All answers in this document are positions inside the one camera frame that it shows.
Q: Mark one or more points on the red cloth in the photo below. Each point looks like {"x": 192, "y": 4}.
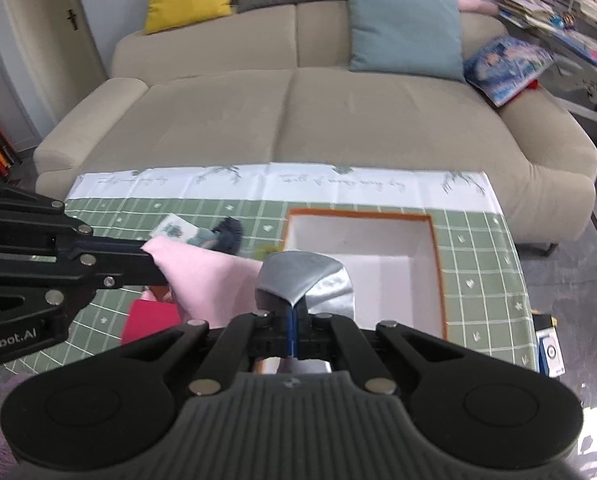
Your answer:
{"x": 148, "y": 320}

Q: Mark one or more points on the light pink cloth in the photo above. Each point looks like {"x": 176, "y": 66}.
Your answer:
{"x": 208, "y": 280}

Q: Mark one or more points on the cream door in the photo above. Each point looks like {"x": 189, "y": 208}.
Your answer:
{"x": 43, "y": 35}

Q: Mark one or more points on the small red item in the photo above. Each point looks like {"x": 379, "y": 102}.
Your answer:
{"x": 531, "y": 85}

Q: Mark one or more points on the white paper tag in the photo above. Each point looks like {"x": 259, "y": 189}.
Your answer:
{"x": 171, "y": 227}

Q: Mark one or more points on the green checked tablecloth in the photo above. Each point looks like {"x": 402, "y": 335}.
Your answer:
{"x": 478, "y": 260}

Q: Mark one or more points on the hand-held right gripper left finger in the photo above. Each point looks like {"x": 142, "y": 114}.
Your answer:
{"x": 277, "y": 336}

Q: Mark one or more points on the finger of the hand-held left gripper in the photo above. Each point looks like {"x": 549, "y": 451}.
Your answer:
{"x": 78, "y": 245}
{"x": 103, "y": 276}

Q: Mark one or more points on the white box with orange rim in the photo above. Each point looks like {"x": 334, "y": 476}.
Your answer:
{"x": 378, "y": 240}

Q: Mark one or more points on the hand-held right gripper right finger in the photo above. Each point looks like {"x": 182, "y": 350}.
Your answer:
{"x": 309, "y": 336}

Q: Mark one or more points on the small cardboard package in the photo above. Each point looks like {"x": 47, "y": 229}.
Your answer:
{"x": 550, "y": 352}

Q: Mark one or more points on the grey cluttered desk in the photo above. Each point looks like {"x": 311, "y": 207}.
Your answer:
{"x": 578, "y": 85}

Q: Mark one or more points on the pile of books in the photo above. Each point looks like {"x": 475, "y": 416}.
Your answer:
{"x": 533, "y": 10}

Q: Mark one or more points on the silver grey cloth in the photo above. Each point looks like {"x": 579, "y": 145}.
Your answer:
{"x": 303, "y": 275}

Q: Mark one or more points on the teal cushion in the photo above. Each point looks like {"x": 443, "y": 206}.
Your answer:
{"x": 403, "y": 30}

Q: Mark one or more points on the blue printed cushion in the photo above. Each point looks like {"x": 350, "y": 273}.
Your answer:
{"x": 503, "y": 65}

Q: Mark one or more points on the pink soft item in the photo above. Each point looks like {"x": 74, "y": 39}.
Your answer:
{"x": 473, "y": 4}

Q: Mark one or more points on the beige sofa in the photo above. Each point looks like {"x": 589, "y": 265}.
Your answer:
{"x": 278, "y": 120}

